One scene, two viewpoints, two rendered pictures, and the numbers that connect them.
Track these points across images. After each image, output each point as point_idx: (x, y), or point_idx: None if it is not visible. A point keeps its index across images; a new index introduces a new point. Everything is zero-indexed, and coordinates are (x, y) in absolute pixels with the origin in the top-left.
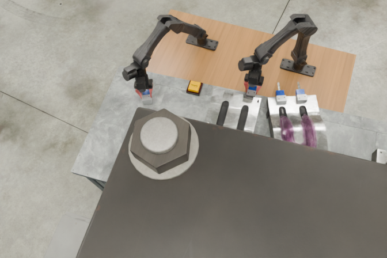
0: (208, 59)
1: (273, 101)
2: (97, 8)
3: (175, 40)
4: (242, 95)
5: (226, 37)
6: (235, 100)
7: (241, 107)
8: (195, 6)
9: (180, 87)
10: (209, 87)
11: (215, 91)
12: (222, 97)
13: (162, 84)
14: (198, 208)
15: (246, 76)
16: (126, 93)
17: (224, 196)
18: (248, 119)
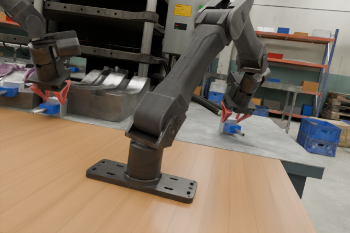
0: (124, 153)
1: (27, 91)
2: None
3: (232, 194)
4: (78, 88)
5: (49, 185)
6: (91, 88)
7: (85, 86)
8: None
9: (180, 134)
10: (126, 128)
11: (120, 94)
12: (111, 91)
13: (215, 140)
14: None
15: (63, 78)
16: (267, 141)
17: None
18: (80, 83)
